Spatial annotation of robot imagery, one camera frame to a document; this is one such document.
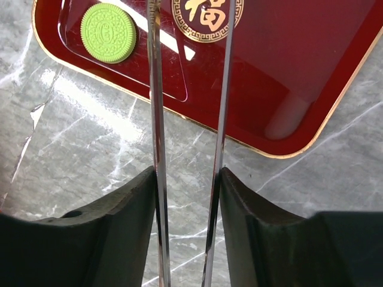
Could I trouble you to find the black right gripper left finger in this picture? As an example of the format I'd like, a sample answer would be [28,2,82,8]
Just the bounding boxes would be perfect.
[1,167,156,286]

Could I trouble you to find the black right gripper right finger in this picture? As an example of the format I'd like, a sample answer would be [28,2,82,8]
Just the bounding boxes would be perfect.
[220,168,382,286]

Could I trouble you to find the green sandwich cookie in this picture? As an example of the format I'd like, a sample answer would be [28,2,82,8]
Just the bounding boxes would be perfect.
[80,3,137,64]

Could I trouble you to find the metal serving tongs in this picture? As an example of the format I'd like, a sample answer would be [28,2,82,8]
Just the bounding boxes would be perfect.
[146,1,236,286]

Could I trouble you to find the dark red serving tray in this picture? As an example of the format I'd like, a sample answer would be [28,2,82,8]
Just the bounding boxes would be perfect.
[32,1,382,158]

